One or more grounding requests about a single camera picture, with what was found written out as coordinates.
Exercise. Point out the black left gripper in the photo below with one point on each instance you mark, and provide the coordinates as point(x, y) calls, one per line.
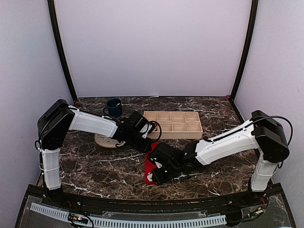
point(144, 147)

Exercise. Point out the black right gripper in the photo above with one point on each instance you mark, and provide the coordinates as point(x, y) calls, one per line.
point(159, 179)

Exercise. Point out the red sock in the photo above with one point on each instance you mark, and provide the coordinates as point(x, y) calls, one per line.
point(149, 166)

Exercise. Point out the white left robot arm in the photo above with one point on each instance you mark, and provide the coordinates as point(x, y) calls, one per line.
point(62, 119)

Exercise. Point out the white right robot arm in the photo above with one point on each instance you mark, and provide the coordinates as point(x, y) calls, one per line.
point(261, 132)

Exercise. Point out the cream plate with bird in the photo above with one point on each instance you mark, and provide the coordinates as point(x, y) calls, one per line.
point(107, 142)

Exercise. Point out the dark blue mug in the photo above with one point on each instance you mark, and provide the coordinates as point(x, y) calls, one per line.
point(113, 108)

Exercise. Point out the wooden compartment tray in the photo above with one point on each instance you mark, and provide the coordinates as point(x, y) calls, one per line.
point(175, 125)

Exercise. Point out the small circuit board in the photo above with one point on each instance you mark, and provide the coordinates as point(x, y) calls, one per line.
point(77, 219)

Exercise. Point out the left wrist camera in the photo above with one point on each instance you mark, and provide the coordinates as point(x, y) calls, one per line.
point(138, 122)

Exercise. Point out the white slotted cable duct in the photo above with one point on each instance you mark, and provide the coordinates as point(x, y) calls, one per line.
point(127, 220)

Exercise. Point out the black front table rail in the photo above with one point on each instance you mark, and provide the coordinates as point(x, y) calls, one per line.
point(221, 204)

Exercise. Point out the left black frame post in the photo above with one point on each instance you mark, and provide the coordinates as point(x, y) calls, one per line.
point(60, 49)

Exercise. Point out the black frame post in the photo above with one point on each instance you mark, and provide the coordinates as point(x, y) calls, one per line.
point(60, 49)
point(246, 48)

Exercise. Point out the right black frame post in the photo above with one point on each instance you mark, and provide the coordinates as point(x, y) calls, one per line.
point(246, 48)

